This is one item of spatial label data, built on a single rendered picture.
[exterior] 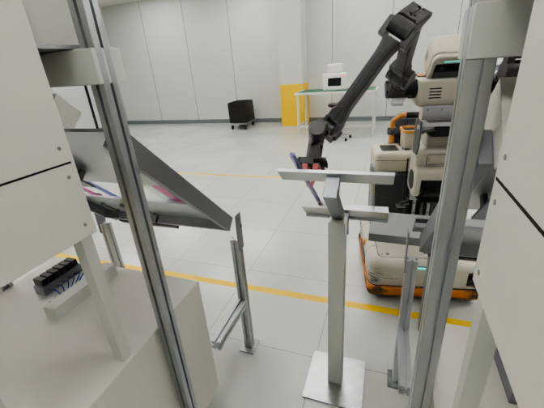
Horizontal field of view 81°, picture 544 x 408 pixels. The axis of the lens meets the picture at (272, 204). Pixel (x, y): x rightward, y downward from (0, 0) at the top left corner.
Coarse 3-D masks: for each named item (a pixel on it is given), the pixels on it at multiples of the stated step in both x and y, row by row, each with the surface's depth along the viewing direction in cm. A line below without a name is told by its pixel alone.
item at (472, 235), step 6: (468, 228) 93; (474, 228) 93; (480, 228) 93; (468, 234) 98; (474, 234) 97; (480, 234) 96; (462, 240) 105; (468, 240) 104; (474, 240) 103; (480, 240) 102
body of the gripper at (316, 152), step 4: (308, 144) 116; (316, 144) 114; (308, 148) 115; (312, 148) 114; (316, 148) 114; (320, 148) 115; (308, 152) 114; (312, 152) 114; (316, 152) 114; (320, 152) 114; (308, 156) 114; (312, 156) 113; (316, 156) 113; (320, 156) 114; (316, 160) 112; (320, 160) 112; (324, 160) 111
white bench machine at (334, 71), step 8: (328, 64) 587; (336, 64) 582; (328, 72) 591; (336, 72) 588; (344, 72) 585; (328, 80) 592; (336, 80) 589; (344, 80) 586; (328, 88) 598; (336, 88) 595; (344, 88) 591
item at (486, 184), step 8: (488, 176) 61; (480, 184) 65; (488, 184) 64; (472, 192) 69; (480, 192) 68; (488, 192) 68; (472, 200) 73; (480, 200) 70; (488, 200) 63; (472, 208) 78; (480, 208) 68; (472, 216) 73; (480, 216) 71
